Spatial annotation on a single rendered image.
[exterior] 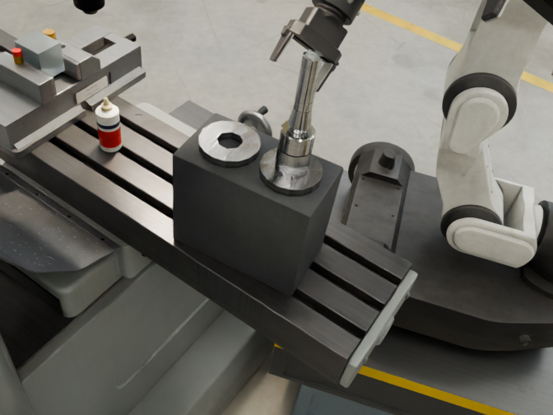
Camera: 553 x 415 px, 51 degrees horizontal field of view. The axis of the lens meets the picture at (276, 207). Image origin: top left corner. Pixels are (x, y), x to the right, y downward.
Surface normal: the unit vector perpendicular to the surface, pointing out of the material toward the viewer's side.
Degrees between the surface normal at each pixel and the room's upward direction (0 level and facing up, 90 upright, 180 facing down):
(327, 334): 0
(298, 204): 0
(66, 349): 90
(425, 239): 0
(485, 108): 90
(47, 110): 90
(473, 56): 90
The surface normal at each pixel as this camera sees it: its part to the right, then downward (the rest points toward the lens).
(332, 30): 0.41, 0.28
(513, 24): -0.25, 0.91
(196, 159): 0.12, -0.68
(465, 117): -0.28, 0.68
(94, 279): 0.82, 0.48
